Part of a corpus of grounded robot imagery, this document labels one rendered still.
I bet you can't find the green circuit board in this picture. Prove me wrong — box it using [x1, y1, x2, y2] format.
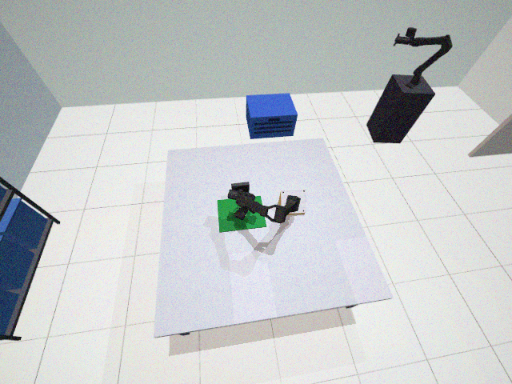
[218, 199, 266, 233]

